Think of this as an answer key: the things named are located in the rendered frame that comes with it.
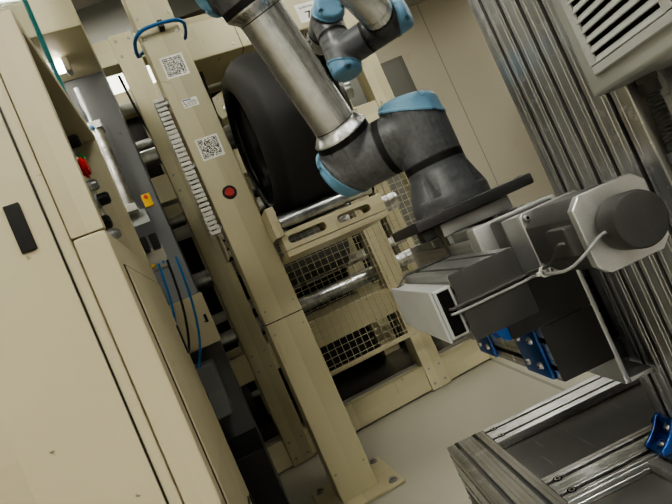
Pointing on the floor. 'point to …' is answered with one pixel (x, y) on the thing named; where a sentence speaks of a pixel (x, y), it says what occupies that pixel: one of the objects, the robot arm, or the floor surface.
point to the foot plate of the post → (387, 480)
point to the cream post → (256, 258)
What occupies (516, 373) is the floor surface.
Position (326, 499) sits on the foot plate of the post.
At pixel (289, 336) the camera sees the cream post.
